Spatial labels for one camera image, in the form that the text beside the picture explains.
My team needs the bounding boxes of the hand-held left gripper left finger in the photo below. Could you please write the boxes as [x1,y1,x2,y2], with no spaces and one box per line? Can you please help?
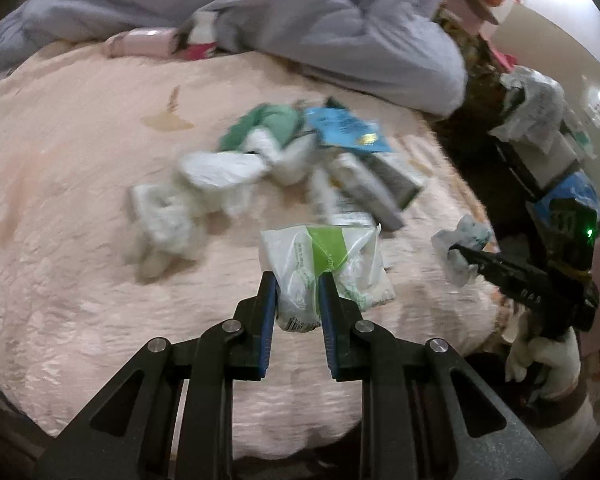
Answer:
[32,270,281,480]

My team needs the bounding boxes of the grey white tissue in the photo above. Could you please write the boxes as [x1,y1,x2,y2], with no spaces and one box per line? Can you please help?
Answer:
[431,214,495,287]

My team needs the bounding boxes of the grey white carton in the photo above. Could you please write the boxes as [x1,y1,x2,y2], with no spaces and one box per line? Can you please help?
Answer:
[329,154,407,232]

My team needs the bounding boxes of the red white packet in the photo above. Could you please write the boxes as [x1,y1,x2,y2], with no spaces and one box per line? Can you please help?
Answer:
[181,11,219,61]

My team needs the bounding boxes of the grey white storage box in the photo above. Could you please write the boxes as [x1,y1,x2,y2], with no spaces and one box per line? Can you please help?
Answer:
[527,130,583,188]

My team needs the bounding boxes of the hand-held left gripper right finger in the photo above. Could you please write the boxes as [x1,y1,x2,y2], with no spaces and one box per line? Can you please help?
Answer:
[319,271,561,480]

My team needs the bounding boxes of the blue printed box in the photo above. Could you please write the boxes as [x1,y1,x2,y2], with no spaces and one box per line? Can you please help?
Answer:
[526,170,600,233]

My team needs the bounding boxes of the person's right hand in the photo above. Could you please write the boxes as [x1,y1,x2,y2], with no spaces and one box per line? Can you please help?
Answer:
[504,330,582,402]

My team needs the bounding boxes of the white printed wrapper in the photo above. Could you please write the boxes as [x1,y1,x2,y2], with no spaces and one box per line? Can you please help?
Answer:
[309,169,377,227]

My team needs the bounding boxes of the teal white packet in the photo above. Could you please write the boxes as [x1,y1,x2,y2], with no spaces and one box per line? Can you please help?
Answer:
[571,129,595,162]

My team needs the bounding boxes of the blue snack packet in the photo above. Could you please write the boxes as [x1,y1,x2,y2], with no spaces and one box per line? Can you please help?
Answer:
[304,106,395,155]

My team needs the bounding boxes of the green cloth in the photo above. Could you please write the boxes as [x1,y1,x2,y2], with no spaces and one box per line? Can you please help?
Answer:
[216,104,307,153]

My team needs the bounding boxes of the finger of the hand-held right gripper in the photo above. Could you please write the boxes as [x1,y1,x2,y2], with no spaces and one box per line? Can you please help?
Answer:
[451,244,555,309]

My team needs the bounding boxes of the white green plastic packet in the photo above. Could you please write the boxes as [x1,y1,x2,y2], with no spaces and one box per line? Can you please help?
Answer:
[260,224,396,333]

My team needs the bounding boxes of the white plastic bag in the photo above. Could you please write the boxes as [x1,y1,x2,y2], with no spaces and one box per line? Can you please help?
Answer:
[489,66,569,153]

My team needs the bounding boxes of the grey quilt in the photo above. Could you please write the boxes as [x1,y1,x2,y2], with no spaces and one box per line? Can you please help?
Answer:
[0,0,469,117]

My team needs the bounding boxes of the pink pouch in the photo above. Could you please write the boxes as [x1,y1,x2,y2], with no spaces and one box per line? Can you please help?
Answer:
[104,28,177,59]

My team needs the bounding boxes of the patterned dark cloth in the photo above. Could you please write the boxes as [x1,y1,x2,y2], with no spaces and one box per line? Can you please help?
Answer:
[432,6,503,123]

